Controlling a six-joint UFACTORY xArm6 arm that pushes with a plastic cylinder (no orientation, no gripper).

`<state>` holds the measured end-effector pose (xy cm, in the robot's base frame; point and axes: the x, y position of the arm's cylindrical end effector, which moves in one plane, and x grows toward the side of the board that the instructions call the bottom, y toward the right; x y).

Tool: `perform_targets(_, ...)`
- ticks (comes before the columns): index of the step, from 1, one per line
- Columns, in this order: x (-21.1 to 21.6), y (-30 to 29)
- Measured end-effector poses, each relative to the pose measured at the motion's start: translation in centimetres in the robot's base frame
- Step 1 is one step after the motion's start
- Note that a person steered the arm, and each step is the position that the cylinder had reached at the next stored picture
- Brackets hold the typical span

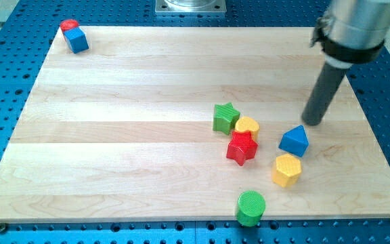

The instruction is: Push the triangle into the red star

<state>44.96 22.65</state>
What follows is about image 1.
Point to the light wooden board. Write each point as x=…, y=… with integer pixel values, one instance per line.
x=123, y=131

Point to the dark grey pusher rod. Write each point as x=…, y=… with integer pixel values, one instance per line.
x=322, y=94

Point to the yellow heart block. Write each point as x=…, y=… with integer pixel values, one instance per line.
x=248, y=124

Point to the green cylinder block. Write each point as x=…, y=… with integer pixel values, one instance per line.
x=250, y=208

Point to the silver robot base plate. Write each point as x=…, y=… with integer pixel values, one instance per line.
x=169, y=7

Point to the blue perforated table plate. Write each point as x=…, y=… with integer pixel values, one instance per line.
x=26, y=34

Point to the red cylinder block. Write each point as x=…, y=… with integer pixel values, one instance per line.
x=68, y=24

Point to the yellow hexagon block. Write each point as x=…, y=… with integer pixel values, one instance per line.
x=286, y=170

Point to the blue cube block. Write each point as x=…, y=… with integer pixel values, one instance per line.
x=76, y=40

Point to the red star block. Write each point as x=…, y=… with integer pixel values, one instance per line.
x=241, y=147

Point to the green star block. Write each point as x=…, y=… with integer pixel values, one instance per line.
x=225, y=117

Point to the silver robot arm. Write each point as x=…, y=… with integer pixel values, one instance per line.
x=352, y=31

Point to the blue triangle block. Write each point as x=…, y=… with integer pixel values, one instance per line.
x=295, y=141

